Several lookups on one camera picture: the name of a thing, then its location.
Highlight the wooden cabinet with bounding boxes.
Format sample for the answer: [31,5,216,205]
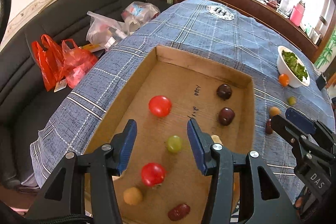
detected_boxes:
[175,0,319,62]

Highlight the black sofa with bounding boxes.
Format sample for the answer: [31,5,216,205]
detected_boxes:
[0,0,171,188]

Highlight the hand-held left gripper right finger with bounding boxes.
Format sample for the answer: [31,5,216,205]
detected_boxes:
[187,118,302,224]

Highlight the small black device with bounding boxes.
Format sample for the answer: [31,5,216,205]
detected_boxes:
[316,74,327,91]

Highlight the shallow cardboard box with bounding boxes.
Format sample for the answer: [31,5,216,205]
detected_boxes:
[84,45,256,224]

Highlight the leafy greens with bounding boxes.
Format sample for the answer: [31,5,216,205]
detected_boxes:
[281,49,308,81]

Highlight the dark red oblong tomato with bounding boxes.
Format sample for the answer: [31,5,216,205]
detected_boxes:
[167,204,191,222]

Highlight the person's right hand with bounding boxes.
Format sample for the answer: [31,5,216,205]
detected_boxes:
[294,195,305,210]

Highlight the yellow packet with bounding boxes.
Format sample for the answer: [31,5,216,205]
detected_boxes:
[79,43,103,52]

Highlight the dark purple tomato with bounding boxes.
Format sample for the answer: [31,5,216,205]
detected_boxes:
[218,107,236,126]
[216,84,232,100]

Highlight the small orange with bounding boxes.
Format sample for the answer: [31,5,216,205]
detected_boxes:
[278,73,290,87]

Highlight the green bamboo wall decal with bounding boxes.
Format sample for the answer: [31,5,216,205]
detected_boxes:
[314,30,336,68]

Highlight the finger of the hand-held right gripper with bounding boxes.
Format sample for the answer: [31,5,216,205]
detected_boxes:
[270,114,336,161]
[285,108,336,143]

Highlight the clear plastic bag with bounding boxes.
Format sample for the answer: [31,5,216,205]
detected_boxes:
[121,1,160,30]
[86,11,132,51]

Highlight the white bowl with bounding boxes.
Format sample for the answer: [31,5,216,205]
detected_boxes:
[277,46,311,88]

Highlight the blue plaid tablecloth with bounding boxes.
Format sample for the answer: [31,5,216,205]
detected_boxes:
[30,0,336,195]

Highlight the pink bottle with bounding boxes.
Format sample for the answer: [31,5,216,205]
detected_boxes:
[289,0,305,26]

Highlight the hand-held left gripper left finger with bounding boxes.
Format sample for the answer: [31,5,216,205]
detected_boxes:
[26,119,138,224]

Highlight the red plastic bag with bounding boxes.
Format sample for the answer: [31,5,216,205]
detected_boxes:
[62,39,99,89]
[31,34,65,92]

